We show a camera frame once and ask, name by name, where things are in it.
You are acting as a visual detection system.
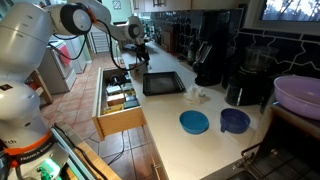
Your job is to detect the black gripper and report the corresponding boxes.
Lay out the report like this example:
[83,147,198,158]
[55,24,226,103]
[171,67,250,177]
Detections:
[134,43,151,67]

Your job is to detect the orange and white tea box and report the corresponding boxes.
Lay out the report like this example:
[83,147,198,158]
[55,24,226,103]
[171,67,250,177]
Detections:
[129,61,148,80]

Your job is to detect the dark blue box green stripe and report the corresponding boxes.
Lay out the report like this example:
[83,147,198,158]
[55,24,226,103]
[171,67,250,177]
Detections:
[121,82,134,92]

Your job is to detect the dark green tea box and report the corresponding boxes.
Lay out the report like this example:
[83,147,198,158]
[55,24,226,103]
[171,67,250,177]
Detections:
[123,90,138,101]

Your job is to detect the navy blue tea box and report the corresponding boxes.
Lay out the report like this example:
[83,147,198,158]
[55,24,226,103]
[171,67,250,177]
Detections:
[123,99,141,110]

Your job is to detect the pink orange herbal tea box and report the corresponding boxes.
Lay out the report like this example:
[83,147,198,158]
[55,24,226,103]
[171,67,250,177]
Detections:
[106,93,126,107]

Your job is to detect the yellow tea box with photo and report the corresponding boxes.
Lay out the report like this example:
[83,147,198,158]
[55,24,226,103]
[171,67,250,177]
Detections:
[102,103,125,115]

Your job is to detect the open wooden drawer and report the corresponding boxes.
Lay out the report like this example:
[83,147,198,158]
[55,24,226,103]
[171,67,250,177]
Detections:
[92,67,148,141]

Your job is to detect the black baking tray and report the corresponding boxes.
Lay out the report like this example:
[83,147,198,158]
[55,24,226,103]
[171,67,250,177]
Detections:
[142,70,187,97]

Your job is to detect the dark wooden cutting board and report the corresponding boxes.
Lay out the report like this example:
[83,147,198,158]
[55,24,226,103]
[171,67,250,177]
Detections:
[161,24,179,54]

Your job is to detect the black round tin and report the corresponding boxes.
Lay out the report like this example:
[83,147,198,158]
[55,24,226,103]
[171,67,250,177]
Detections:
[109,74,123,86]

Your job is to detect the dark glass bottle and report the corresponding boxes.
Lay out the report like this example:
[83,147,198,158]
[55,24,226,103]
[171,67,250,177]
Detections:
[186,33,198,66]

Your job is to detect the white louvered door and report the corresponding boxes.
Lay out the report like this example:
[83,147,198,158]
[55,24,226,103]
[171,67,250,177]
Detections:
[89,26,111,54]

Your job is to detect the wooden upper cabinet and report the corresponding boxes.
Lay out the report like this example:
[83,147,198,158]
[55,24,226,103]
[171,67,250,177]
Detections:
[131,0,249,14]

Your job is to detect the black coffee maker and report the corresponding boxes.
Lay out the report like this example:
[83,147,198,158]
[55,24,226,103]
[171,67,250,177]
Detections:
[194,9,234,87]

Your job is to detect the white household appliance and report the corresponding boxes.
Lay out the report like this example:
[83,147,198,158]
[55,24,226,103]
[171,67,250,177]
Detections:
[63,34,89,74]

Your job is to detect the light blue bowl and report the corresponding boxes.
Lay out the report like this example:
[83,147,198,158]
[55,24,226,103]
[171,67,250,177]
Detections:
[179,110,210,135]

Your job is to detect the red cloth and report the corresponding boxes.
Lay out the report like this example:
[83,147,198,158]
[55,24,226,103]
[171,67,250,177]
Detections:
[58,44,72,67]

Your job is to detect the wooden base cabinet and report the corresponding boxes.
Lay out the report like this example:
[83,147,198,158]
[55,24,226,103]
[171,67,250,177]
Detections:
[141,123,169,180]

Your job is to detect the white washing machine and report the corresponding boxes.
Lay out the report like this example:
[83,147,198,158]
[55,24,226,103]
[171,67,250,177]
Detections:
[37,39,78,95]

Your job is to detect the black coffee grinder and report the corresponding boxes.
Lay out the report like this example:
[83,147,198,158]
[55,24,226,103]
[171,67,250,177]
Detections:
[224,45,278,107]

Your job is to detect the wooden stool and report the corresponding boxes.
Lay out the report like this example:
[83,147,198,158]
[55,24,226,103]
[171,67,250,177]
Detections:
[28,69,54,106]

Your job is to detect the robot mounting table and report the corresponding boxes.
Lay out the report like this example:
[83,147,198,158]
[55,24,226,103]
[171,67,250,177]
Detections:
[49,121,123,180]

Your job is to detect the window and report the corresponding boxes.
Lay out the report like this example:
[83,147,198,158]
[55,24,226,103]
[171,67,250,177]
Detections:
[253,0,320,35]

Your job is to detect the purple plastic bowl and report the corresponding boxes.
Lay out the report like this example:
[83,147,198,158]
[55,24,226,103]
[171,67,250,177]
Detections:
[273,75,320,121]

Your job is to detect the black toaster oven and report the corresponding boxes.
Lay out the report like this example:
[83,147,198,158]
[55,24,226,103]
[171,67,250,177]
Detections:
[238,103,320,180]

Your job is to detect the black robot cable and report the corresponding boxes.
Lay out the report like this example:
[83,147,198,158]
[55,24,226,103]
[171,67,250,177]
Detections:
[48,18,149,72]

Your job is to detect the black floor cable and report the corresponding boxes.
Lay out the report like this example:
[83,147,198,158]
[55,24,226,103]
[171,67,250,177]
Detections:
[106,129,126,167]

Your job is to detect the dark blue cup with handle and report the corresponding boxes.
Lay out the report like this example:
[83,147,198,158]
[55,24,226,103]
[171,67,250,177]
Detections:
[219,107,252,135]

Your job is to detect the silver bar drawer handle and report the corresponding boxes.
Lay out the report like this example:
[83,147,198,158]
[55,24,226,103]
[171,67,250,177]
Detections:
[151,154,163,180]

